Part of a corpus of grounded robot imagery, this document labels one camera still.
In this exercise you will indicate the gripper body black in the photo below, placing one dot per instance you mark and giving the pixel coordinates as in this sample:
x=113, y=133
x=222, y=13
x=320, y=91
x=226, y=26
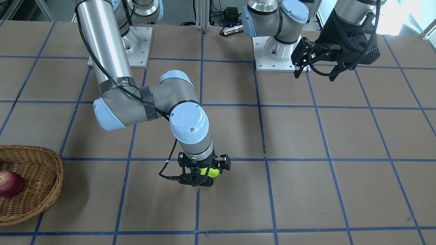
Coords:
x=224, y=163
x=329, y=33

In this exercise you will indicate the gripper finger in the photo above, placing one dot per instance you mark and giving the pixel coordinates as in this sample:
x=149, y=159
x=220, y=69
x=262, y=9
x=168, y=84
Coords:
x=304, y=51
x=223, y=162
x=338, y=69

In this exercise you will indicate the green apple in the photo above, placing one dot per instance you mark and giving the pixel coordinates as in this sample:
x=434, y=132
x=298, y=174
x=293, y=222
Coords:
x=212, y=172

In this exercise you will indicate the red yellow apple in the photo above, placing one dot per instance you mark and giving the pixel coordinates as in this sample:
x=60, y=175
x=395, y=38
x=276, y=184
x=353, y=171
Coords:
x=11, y=184

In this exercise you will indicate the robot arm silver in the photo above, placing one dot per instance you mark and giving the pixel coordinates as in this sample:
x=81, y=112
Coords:
x=284, y=21
x=123, y=103

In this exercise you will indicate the wicker basket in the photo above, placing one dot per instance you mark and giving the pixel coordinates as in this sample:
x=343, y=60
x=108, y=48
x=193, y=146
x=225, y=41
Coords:
x=43, y=172

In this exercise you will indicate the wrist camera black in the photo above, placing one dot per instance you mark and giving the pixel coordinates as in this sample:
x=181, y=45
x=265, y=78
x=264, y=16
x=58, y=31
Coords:
x=194, y=178

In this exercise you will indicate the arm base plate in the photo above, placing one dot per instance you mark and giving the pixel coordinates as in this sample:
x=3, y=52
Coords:
x=271, y=55
x=136, y=47

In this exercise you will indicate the aluminium frame post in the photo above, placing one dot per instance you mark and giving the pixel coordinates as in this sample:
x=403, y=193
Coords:
x=202, y=14

